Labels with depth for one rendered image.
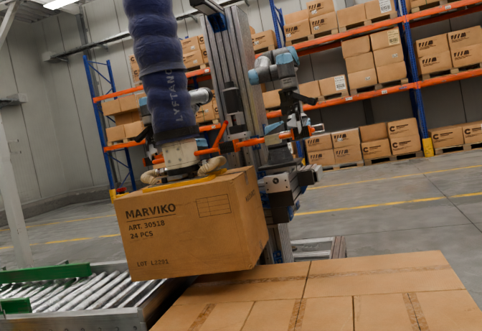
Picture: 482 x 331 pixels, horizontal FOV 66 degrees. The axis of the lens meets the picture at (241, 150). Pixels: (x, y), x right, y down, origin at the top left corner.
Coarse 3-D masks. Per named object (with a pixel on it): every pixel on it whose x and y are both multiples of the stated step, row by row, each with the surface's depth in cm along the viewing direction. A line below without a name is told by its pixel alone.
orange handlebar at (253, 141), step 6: (288, 132) 169; (312, 132) 163; (252, 138) 172; (282, 138) 166; (240, 144) 171; (246, 144) 170; (252, 144) 170; (204, 150) 176; (210, 150) 175; (216, 150) 174; (156, 162) 182; (162, 162) 182
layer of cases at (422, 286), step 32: (384, 256) 175; (416, 256) 168; (192, 288) 182; (224, 288) 174; (256, 288) 167; (288, 288) 161; (320, 288) 155; (352, 288) 150; (384, 288) 144; (416, 288) 140; (448, 288) 135; (160, 320) 154; (192, 320) 149; (224, 320) 144; (256, 320) 139; (288, 320) 134; (320, 320) 130; (352, 320) 127; (384, 320) 123; (416, 320) 119; (448, 320) 116; (480, 320) 113
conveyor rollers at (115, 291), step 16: (128, 272) 226; (0, 288) 243; (16, 288) 242; (32, 288) 233; (48, 288) 224; (64, 288) 222; (80, 288) 213; (96, 288) 210; (112, 288) 209; (128, 288) 197; (144, 288) 194; (32, 304) 201; (48, 304) 199; (64, 304) 198; (80, 304) 187; (96, 304) 184; (112, 304) 182; (128, 304) 179
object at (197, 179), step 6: (192, 174) 170; (210, 174) 174; (162, 180) 174; (174, 180) 177; (180, 180) 172; (186, 180) 169; (192, 180) 166; (198, 180) 166; (204, 180) 165; (150, 186) 175; (156, 186) 173; (162, 186) 170; (168, 186) 170; (174, 186) 169
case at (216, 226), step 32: (160, 192) 165; (192, 192) 161; (224, 192) 157; (256, 192) 188; (128, 224) 170; (160, 224) 166; (192, 224) 162; (224, 224) 159; (256, 224) 176; (128, 256) 172; (160, 256) 168; (192, 256) 164; (224, 256) 160; (256, 256) 166
